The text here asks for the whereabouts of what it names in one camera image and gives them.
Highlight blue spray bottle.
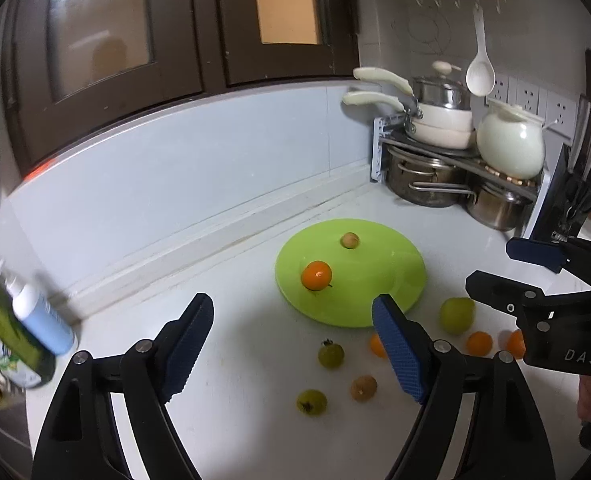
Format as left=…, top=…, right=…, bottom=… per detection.
left=0, top=260, right=79, bottom=356

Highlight green dish soap bottle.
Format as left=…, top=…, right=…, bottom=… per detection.
left=0, top=260, right=57, bottom=390

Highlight white ceramic pot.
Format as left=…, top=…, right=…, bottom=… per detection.
left=476, top=98, right=547, bottom=181

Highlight large steel pot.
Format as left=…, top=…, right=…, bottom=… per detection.
left=385, top=154, right=476, bottom=209

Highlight black knife block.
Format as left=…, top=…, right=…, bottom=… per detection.
left=522, top=144, right=591, bottom=247

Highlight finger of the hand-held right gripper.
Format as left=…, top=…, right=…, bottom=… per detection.
left=465, top=270, right=591, bottom=326
left=506, top=236, right=591, bottom=291

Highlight lime green plate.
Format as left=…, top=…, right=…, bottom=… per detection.
left=274, top=218, right=429, bottom=329

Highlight small green fruit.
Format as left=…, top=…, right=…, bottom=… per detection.
left=296, top=389, right=327, bottom=417
left=318, top=340, right=345, bottom=370

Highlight green apple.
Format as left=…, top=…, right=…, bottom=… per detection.
left=440, top=297, right=476, bottom=335

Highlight wire steamer rack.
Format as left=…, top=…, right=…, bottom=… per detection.
left=391, top=10, right=452, bottom=57

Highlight white wall outlet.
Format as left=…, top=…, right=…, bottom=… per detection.
left=490, top=76, right=512, bottom=104
left=514, top=79, right=542, bottom=114
left=543, top=91, right=580, bottom=137

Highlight white plastic ladle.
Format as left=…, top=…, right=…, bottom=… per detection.
left=465, top=2, right=497, bottom=97

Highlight small steel pot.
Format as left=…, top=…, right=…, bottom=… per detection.
left=465, top=180, right=534, bottom=231

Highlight black kitchen scissors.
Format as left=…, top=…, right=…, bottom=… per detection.
left=561, top=174, right=591, bottom=222

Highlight steel saucepan with white handle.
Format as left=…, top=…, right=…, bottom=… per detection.
left=353, top=60, right=472, bottom=112

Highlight dark wooden window frame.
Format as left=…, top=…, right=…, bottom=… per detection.
left=0, top=0, right=362, bottom=177

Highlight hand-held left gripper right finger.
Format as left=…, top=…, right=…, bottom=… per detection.
left=372, top=294, right=556, bottom=480

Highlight wooden trivet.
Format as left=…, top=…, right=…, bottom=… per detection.
left=484, top=161, right=542, bottom=189

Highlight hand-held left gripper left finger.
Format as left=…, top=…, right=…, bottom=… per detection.
left=30, top=292, right=215, bottom=480

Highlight grey pot rack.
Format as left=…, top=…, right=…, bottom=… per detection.
left=370, top=116, right=547, bottom=202

